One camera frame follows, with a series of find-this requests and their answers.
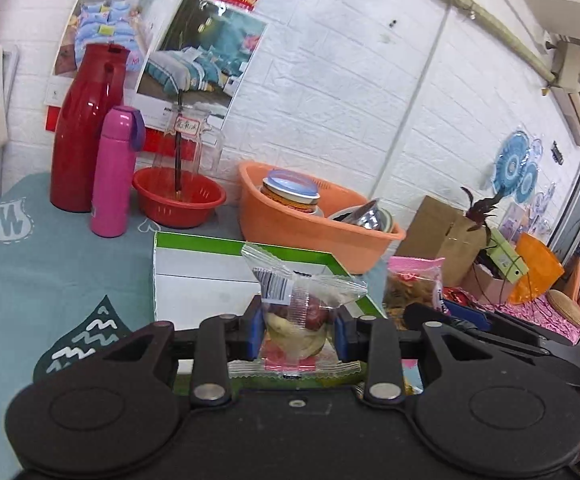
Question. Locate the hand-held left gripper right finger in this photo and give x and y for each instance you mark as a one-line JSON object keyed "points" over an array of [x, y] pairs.
{"points": [[341, 332]]}

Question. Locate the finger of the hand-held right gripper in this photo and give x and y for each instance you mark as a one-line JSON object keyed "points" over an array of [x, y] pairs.
{"points": [[435, 317], [470, 312]]}

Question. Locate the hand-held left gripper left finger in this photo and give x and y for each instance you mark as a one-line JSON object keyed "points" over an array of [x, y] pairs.
{"points": [[255, 332]]}

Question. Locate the pink chip snack packet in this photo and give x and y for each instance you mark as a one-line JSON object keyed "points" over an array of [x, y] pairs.
{"points": [[410, 285]]}

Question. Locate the clear dried fruit snack packet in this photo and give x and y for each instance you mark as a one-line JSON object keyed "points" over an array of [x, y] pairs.
{"points": [[300, 310]]}

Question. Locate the white green cardboard box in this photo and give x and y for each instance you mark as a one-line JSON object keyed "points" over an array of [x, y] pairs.
{"points": [[194, 280]]}

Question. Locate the red package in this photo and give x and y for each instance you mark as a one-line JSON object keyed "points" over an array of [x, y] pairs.
{"points": [[462, 297]]}

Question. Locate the pink cardboard box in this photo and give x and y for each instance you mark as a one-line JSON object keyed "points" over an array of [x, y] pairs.
{"points": [[490, 285]]}

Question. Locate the woven straw cushion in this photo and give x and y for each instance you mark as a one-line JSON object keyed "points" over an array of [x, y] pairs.
{"points": [[567, 307]]}

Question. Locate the pink floral cloth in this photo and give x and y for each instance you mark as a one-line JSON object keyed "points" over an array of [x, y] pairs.
{"points": [[535, 312]]}

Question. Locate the light green box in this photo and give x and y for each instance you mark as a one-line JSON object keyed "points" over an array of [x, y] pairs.
{"points": [[507, 260]]}

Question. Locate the brown cardboard box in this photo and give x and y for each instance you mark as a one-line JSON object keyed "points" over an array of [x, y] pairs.
{"points": [[435, 240]]}

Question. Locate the orange bag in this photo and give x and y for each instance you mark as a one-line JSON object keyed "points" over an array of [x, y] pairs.
{"points": [[535, 270]]}

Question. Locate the orange plastic basin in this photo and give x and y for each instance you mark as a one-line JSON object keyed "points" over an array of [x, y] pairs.
{"points": [[290, 240]]}

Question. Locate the purple leaf plant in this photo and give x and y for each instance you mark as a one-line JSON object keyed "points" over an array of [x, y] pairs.
{"points": [[480, 207]]}

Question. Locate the metal bowl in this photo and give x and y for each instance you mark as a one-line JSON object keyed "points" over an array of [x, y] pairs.
{"points": [[370, 217]]}

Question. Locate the small blue round decoration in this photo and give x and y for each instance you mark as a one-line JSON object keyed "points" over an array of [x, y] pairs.
{"points": [[527, 182]]}

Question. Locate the red plastic colander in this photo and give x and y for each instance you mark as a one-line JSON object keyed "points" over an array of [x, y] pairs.
{"points": [[169, 210]]}

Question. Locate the jar with blue lid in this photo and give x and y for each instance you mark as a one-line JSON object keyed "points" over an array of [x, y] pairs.
{"points": [[290, 185]]}

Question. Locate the large blue round decoration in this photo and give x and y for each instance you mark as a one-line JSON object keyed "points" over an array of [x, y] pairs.
{"points": [[510, 160]]}

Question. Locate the dark stirring stick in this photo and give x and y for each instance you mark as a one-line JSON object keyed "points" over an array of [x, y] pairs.
{"points": [[178, 160]]}

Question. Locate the clear glass pitcher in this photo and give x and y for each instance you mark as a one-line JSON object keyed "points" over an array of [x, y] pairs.
{"points": [[204, 150]]}

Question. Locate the pink insulated bottle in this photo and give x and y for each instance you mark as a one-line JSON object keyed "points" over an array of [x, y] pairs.
{"points": [[112, 180]]}

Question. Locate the teal printed tablecloth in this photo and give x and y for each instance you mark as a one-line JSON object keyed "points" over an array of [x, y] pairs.
{"points": [[44, 270]]}

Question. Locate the white air conditioner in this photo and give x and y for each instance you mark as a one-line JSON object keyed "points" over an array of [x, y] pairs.
{"points": [[577, 95]]}

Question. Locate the red thermos jug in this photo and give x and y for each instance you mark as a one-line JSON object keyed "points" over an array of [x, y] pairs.
{"points": [[79, 135]]}

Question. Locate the black wall hanger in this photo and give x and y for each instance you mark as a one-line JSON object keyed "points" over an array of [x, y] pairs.
{"points": [[556, 153]]}

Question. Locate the teal bedding wall poster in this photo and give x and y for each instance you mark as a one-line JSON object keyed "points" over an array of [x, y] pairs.
{"points": [[209, 50]]}

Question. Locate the wrapped wall pipe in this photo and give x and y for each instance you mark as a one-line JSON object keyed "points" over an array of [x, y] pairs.
{"points": [[490, 17]]}

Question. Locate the blue bedding wall poster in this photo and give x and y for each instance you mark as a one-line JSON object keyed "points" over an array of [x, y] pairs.
{"points": [[109, 15]]}

